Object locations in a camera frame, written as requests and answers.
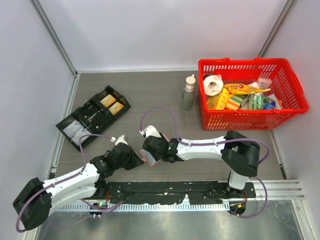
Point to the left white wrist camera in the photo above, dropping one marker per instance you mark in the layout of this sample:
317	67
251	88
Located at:
122	139

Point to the red shopping basket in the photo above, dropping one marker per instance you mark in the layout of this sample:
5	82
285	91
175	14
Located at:
259	111

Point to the black card organizer tray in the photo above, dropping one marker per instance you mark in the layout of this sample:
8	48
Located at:
94	116

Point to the gold card stack upper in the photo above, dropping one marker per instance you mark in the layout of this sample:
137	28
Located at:
108	100

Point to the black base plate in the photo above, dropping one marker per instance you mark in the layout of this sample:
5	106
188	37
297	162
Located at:
171	192

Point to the green pump bottle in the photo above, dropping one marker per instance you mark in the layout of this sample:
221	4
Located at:
188	92

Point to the silver card stack upper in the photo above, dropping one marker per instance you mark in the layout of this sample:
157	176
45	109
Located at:
72	128

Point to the pink card holder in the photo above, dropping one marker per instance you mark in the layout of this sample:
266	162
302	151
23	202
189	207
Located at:
153	149

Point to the blue packaged item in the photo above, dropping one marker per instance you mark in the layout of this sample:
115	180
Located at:
271	104

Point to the gold card stack lower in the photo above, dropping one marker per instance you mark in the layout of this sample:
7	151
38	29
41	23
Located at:
115	108

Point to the silver card stack lower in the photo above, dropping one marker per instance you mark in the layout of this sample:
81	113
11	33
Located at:
80	136

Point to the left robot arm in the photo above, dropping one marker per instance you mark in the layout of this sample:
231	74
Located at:
39	199

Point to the toilet paper roll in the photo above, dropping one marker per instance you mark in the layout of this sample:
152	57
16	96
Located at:
213	85

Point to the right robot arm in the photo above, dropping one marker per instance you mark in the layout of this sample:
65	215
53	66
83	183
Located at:
236	150

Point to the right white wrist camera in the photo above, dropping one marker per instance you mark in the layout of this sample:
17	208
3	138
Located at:
150	131

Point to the gold card stack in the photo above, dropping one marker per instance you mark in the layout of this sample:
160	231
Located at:
115	108
108	100

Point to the yellow green sponge pack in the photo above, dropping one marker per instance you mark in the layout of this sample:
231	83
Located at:
228	100

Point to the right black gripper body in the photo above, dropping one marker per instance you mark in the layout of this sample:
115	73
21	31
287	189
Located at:
158	157

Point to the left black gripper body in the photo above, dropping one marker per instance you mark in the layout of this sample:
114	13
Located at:
129	162

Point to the green packaged item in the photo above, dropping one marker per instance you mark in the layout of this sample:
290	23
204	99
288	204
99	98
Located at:
256	101

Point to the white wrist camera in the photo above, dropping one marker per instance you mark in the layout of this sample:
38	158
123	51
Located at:
122	139
150	131

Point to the white small packet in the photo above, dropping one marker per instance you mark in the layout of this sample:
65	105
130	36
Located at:
264	83

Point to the yellow chips bag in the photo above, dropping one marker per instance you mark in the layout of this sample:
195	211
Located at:
243	89

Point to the silver card stack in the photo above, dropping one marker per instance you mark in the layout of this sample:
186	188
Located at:
72	128
80	136

